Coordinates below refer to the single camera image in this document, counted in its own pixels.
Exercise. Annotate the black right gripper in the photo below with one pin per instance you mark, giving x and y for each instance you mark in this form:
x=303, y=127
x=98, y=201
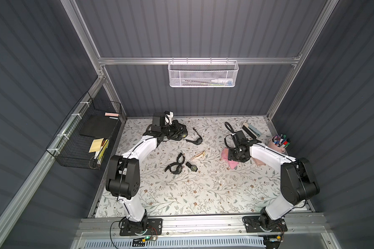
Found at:
x=234, y=152

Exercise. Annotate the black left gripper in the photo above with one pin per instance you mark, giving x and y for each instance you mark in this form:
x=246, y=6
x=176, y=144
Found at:
x=177, y=129

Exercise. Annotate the pink cloth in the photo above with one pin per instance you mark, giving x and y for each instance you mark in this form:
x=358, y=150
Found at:
x=225, y=156

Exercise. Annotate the black strap wristwatch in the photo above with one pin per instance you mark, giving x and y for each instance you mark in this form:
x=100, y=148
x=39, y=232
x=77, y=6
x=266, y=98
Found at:
x=198, y=140

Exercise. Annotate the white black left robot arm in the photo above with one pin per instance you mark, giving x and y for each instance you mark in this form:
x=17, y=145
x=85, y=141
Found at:
x=123, y=177

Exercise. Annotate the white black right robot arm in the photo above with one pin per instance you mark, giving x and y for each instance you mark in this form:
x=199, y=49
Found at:
x=297, y=180

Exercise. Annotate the green dial watch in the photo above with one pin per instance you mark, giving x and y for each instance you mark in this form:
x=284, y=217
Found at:
x=192, y=167

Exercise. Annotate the pink case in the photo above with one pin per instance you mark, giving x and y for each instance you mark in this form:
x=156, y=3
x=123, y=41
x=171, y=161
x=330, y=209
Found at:
x=259, y=162

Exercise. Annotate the pink pen cup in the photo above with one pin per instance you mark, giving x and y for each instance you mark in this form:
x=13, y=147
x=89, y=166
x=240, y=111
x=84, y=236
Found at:
x=275, y=147

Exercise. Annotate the coloured markers bunch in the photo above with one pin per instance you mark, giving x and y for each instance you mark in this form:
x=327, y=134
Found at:
x=281, y=141

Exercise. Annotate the black notebook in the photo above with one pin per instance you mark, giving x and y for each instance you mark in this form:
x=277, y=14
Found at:
x=98, y=127

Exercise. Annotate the yellow sticky note pad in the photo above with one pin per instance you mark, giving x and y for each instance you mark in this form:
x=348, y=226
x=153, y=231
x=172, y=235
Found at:
x=96, y=145

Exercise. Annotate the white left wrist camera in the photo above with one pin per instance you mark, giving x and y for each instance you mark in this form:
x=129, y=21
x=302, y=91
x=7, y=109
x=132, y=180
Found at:
x=168, y=117

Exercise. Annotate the beige strap watch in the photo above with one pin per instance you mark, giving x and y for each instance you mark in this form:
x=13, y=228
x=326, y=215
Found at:
x=199, y=155

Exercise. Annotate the white wire basket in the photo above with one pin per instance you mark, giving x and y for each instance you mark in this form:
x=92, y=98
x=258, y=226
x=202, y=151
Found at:
x=203, y=73

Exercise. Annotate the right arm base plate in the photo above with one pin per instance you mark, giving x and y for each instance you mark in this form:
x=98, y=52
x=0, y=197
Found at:
x=261, y=223

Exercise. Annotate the black wire basket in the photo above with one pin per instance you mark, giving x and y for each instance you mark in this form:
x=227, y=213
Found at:
x=85, y=139

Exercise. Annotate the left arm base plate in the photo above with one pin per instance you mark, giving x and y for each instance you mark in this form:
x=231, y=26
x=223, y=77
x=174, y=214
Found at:
x=147, y=227

